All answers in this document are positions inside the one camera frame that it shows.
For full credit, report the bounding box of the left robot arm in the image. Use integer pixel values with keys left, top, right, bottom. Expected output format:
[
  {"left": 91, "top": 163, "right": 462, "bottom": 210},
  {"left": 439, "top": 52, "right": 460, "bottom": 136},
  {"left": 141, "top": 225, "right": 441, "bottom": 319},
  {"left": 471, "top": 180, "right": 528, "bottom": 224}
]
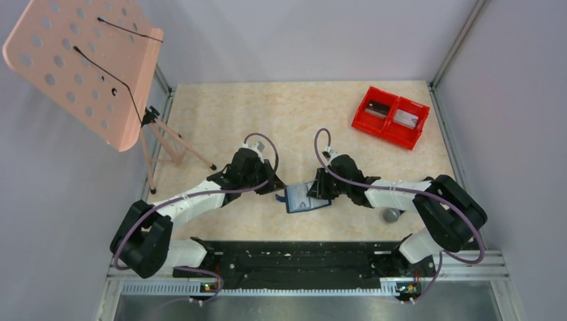
[{"left": 110, "top": 142, "right": 284, "bottom": 279}]

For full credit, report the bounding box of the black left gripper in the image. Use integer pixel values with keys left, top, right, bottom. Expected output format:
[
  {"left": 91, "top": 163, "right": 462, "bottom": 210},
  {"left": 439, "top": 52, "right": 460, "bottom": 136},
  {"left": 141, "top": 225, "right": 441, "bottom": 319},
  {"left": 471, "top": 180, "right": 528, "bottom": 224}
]
[{"left": 241, "top": 158, "right": 286, "bottom": 195}]

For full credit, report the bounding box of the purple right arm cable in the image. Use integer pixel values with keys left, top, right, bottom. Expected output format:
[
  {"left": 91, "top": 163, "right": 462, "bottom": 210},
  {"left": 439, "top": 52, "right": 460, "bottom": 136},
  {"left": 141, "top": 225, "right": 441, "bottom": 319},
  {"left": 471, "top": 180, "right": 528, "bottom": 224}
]
[{"left": 313, "top": 128, "right": 486, "bottom": 304}]

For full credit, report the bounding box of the blue leather card holder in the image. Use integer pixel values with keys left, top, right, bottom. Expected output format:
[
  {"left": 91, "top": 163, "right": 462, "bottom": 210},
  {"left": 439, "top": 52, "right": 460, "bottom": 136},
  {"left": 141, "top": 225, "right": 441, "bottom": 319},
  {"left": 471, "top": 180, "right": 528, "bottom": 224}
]
[{"left": 275, "top": 181, "right": 332, "bottom": 214}]

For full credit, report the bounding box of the silver card in right bin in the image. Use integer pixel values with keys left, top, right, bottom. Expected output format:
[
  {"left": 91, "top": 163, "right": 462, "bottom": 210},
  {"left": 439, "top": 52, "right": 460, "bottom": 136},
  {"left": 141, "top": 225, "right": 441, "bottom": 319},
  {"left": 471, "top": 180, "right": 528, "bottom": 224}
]
[{"left": 393, "top": 109, "right": 419, "bottom": 129}]

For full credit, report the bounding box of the red double bin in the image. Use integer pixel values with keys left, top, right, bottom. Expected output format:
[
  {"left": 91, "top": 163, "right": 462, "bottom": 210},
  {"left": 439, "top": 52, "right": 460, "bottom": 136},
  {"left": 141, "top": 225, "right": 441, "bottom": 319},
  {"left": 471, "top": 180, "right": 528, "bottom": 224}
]
[{"left": 351, "top": 86, "right": 430, "bottom": 150}]

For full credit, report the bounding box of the black microphone grey head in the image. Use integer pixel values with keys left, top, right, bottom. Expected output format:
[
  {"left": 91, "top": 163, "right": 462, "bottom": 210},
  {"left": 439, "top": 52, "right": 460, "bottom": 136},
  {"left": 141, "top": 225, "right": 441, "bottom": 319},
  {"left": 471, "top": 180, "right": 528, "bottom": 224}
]
[{"left": 382, "top": 208, "right": 403, "bottom": 223}]

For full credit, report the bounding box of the pink music stand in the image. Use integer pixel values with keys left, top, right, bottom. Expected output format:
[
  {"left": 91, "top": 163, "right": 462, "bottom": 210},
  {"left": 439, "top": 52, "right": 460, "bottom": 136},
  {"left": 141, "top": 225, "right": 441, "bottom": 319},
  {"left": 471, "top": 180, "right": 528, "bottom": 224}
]
[{"left": 2, "top": 0, "right": 217, "bottom": 195}]

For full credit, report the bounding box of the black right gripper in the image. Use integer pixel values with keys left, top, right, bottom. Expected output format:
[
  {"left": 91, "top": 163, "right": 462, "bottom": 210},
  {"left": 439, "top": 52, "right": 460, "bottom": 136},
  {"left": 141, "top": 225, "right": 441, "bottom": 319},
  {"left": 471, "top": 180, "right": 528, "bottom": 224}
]
[{"left": 308, "top": 167, "right": 351, "bottom": 199}]

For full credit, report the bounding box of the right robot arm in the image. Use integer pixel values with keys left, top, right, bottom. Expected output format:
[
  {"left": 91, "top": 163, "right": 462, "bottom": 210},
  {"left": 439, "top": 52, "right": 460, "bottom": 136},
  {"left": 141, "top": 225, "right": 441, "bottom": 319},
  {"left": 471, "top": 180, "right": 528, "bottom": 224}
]
[{"left": 308, "top": 150, "right": 487, "bottom": 276}]

